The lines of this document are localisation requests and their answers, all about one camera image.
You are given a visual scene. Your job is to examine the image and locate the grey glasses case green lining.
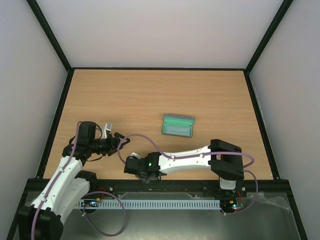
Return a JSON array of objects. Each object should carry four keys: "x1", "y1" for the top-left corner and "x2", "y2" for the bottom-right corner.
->
[{"x1": 161, "y1": 113, "x2": 195, "y2": 138}]

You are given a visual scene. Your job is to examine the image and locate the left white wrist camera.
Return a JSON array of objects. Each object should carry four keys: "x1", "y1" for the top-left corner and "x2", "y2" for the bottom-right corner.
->
[{"x1": 101, "y1": 122, "x2": 113, "y2": 139}]

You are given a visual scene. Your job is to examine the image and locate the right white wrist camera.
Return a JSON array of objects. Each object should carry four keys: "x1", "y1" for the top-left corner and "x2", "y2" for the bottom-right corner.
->
[{"x1": 129, "y1": 152, "x2": 140, "y2": 159}]

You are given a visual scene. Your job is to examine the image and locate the black aluminium frame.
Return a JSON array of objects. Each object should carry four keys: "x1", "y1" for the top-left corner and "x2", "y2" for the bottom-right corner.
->
[{"x1": 6, "y1": 0, "x2": 308, "y2": 240}]

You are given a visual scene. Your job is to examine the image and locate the light blue cleaning cloth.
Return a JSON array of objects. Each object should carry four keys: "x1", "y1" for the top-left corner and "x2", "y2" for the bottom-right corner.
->
[{"x1": 165, "y1": 126, "x2": 190, "y2": 137}]

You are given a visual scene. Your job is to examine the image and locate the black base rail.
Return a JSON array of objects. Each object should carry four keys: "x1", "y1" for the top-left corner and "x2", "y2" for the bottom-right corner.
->
[{"x1": 22, "y1": 178, "x2": 293, "y2": 199}]

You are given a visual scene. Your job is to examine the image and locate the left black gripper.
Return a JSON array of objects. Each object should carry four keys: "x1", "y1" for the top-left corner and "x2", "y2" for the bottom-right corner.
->
[{"x1": 90, "y1": 132, "x2": 131, "y2": 156}]

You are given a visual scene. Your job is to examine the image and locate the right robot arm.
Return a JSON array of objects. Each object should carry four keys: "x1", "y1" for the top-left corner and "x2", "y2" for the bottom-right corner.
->
[{"x1": 124, "y1": 139, "x2": 244, "y2": 196}]

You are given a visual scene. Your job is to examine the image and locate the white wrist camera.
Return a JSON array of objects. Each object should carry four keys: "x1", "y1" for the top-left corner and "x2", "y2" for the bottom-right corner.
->
[
  {"x1": 101, "y1": 122, "x2": 113, "y2": 139},
  {"x1": 129, "y1": 152, "x2": 140, "y2": 159}
]

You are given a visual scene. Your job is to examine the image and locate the light blue slotted cable duct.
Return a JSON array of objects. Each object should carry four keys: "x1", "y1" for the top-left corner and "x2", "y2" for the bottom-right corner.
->
[{"x1": 74, "y1": 198, "x2": 221, "y2": 210}]

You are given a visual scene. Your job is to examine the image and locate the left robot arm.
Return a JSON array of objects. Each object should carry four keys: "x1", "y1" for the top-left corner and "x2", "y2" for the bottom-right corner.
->
[{"x1": 17, "y1": 121, "x2": 123, "y2": 240}]

